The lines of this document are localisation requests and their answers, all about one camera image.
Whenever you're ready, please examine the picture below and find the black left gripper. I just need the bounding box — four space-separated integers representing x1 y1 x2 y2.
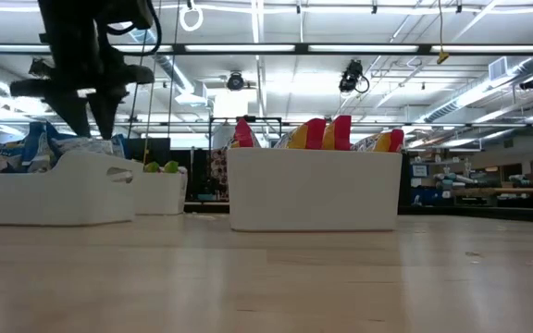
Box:
9 31 155 140

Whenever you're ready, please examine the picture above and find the white plastic bin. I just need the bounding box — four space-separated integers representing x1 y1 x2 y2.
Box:
0 150 143 227
227 147 403 232
131 166 188 216

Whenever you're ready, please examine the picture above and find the round black ceiling fixture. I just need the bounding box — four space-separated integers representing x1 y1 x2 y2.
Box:
226 71 245 92

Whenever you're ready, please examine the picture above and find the black overhead light bar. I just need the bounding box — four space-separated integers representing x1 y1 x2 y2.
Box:
0 42 533 56

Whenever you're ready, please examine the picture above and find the blue storage bin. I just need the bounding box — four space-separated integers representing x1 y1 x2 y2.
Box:
412 187 452 207

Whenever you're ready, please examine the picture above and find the yellow hanging rope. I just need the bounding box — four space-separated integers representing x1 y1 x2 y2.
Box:
141 0 162 167

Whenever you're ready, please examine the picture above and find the white cable ring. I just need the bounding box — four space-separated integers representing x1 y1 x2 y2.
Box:
179 0 205 32

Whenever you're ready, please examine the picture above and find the black overhead camera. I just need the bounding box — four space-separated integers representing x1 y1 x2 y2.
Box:
339 58 370 94

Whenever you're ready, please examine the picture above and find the yellow hanging cable hook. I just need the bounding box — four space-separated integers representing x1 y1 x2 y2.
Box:
436 0 451 65

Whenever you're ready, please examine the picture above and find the black aluminium table frame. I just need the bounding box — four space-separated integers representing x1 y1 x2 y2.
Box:
182 201 533 224

